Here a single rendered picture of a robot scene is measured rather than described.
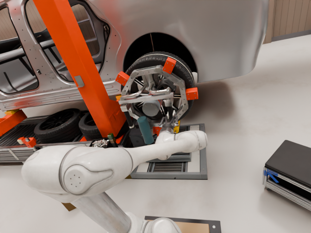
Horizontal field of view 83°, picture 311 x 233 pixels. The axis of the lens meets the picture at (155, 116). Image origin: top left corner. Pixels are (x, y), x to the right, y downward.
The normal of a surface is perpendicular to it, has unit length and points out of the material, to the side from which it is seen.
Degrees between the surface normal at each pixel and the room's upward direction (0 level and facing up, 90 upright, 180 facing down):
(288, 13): 90
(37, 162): 27
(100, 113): 90
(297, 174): 0
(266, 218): 0
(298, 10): 90
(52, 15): 90
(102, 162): 51
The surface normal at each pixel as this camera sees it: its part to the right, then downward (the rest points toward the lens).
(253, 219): -0.24, -0.83
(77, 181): -0.20, -0.04
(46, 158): -0.33, -0.60
